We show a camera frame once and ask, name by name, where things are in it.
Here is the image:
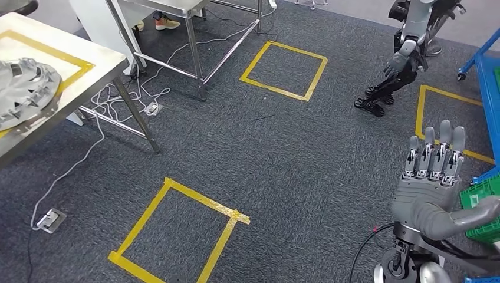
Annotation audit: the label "yellow floor tape square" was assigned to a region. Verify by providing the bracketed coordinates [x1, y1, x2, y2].
[239, 41, 328, 103]

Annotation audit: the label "green plastic crate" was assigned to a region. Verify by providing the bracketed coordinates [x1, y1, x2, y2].
[460, 183, 500, 245]

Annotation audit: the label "white power cable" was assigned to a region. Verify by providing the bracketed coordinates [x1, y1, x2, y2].
[30, 113, 106, 231]
[91, 8, 274, 122]

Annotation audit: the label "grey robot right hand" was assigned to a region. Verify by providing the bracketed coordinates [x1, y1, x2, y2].
[390, 120, 500, 241]

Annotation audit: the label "silver plastic wheel cover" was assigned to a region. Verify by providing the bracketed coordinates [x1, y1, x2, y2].
[0, 57, 63, 131]

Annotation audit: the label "black floor cable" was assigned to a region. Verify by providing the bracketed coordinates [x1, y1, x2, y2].
[25, 230, 36, 283]

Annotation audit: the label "humanoid robot black legs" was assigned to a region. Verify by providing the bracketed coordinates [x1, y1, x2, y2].
[354, 0, 468, 118]

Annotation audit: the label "person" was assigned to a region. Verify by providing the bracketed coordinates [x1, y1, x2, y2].
[133, 11, 181, 32]

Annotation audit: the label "chrome base stool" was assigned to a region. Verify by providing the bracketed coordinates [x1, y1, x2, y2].
[295, 0, 329, 11]

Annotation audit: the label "steel workbench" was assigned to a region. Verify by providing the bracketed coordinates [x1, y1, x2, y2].
[0, 12, 162, 169]
[105, 0, 262, 103]

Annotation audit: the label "grey floor socket box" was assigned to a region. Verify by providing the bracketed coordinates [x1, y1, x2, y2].
[37, 208, 67, 234]
[144, 102, 163, 117]

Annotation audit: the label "blue metal shelf rack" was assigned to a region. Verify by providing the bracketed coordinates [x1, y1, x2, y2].
[457, 27, 500, 283]

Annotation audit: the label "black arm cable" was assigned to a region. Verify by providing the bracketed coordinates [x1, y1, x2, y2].
[348, 222, 396, 283]

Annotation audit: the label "black camera bracket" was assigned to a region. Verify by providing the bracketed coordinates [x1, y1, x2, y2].
[420, 234, 500, 274]

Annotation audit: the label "white board panel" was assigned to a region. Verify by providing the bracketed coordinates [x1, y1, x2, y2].
[69, 0, 155, 75]

